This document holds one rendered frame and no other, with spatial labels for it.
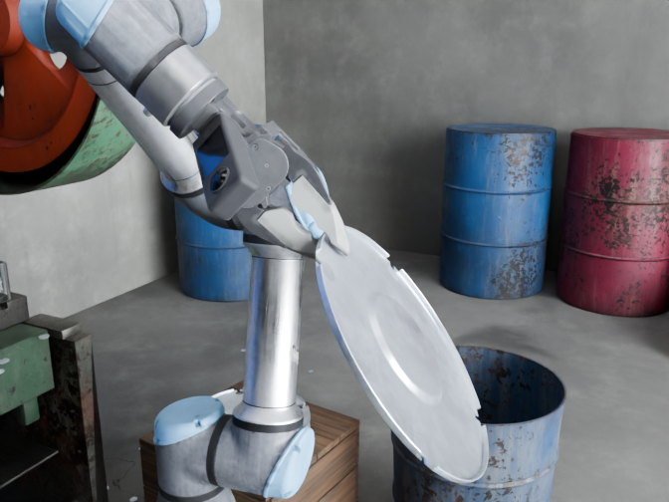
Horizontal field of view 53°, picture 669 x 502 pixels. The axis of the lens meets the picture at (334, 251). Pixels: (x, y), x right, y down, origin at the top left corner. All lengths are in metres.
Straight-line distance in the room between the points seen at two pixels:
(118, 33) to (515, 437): 1.21
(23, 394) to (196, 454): 0.64
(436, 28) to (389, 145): 0.77
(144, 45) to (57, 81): 1.07
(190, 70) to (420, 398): 0.38
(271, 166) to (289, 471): 0.57
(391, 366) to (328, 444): 1.05
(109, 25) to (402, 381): 0.43
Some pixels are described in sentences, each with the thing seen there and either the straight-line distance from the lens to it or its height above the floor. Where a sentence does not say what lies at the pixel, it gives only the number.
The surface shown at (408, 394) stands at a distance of 0.65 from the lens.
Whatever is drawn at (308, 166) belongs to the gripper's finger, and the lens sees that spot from 0.66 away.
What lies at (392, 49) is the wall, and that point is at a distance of 4.41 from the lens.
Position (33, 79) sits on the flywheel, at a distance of 1.80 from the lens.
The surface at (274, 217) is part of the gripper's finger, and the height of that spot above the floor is 1.09.
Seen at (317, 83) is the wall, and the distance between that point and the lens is 4.65.
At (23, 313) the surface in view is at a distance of 1.75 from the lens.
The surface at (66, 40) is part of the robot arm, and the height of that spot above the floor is 1.26.
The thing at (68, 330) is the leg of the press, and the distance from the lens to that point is 1.68.
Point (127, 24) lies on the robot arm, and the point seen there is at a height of 1.27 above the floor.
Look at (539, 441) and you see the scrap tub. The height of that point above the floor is 0.42.
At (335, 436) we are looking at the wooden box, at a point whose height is 0.35.
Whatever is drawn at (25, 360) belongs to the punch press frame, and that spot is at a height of 0.60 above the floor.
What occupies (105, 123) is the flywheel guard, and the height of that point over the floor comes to 1.10.
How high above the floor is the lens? 1.24
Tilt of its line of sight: 16 degrees down
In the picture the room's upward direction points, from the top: straight up
